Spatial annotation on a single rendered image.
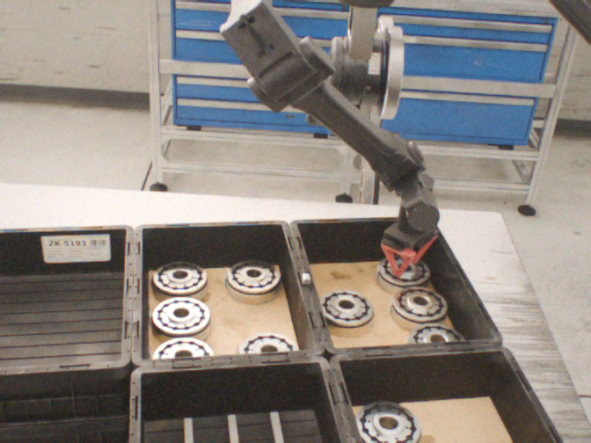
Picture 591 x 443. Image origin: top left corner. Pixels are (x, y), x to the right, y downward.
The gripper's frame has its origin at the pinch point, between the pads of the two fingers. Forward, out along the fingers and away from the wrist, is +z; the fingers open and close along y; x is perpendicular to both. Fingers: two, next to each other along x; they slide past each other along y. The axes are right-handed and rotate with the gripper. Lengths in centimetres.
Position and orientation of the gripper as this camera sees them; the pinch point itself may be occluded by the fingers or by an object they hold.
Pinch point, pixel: (405, 265)
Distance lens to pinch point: 155.3
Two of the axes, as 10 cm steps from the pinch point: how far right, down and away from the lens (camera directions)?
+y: 6.1, -3.9, 6.9
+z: -0.5, 8.5, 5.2
